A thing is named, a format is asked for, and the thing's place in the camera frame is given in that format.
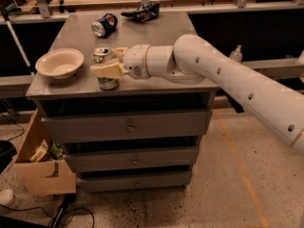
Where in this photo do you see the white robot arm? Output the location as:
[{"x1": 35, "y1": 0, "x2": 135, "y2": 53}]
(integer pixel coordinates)
[{"x1": 90, "y1": 34, "x2": 304, "y2": 154}]

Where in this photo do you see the green white 7up can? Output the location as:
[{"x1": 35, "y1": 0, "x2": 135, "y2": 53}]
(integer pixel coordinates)
[{"x1": 92, "y1": 46, "x2": 119, "y2": 90}]

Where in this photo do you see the grey drawer cabinet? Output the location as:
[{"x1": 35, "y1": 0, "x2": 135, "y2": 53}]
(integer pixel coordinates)
[{"x1": 27, "y1": 12, "x2": 218, "y2": 193}]

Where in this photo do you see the white stick with handle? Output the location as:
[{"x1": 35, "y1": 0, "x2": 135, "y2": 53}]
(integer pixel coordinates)
[{"x1": 0, "y1": 4, "x2": 35, "y2": 76}]

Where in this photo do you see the open cardboard box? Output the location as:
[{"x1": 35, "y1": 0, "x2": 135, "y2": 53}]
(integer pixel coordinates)
[{"x1": 15, "y1": 110, "x2": 76, "y2": 196}]

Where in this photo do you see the clear sanitizer bottle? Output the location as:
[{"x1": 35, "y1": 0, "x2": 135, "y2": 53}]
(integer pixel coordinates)
[{"x1": 230, "y1": 45, "x2": 242, "y2": 63}]

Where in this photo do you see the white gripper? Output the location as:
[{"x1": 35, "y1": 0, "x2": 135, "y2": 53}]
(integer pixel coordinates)
[{"x1": 90, "y1": 45, "x2": 150, "y2": 79}]

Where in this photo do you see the black floor cable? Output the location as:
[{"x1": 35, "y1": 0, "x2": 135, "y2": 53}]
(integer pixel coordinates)
[{"x1": 0, "y1": 203, "x2": 96, "y2": 228}]

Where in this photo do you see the white shoe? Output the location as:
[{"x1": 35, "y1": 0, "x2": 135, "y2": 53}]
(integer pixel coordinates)
[{"x1": 0, "y1": 189, "x2": 15, "y2": 206}]

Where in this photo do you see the blue pepsi can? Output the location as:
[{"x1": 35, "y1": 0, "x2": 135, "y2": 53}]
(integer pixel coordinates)
[{"x1": 91, "y1": 13, "x2": 118, "y2": 38}]

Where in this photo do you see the dark blue chip bag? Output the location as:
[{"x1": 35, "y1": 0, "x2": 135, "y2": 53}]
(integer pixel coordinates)
[{"x1": 121, "y1": 2, "x2": 160, "y2": 23}]

